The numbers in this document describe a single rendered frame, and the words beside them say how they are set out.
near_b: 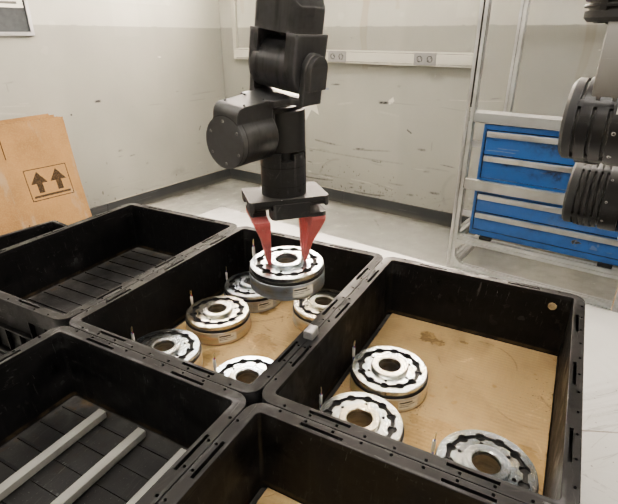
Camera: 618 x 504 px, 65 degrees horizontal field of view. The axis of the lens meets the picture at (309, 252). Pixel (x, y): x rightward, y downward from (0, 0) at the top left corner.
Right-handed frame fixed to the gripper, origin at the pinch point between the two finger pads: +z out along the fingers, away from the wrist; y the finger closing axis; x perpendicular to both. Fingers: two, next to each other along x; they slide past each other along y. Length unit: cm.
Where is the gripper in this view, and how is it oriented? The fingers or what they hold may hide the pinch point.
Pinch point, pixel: (286, 255)
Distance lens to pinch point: 66.1
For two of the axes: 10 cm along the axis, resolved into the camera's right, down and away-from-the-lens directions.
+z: 0.1, 9.1, 4.2
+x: -2.8, -4.0, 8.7
